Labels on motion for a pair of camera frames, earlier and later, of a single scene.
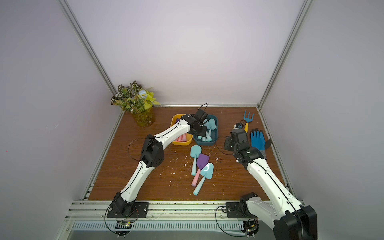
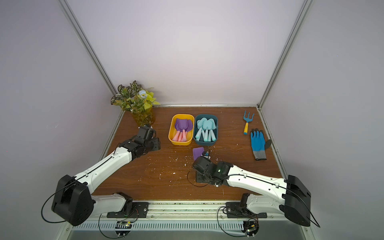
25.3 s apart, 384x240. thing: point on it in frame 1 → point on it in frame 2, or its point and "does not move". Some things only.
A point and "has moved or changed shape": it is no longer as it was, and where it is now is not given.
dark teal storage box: (211, 134) does not move
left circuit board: (122, 225) does not move
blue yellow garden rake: (247, 120) does not move
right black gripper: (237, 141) → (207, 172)
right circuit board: (250, 226) does not move
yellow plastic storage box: (185, 140) does not move
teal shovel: (207, 171) has moved or changed shape
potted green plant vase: (138, 101) does not move
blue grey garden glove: (258, 141) does not move
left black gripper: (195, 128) → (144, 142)
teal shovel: (195, 150) → (206, 125)
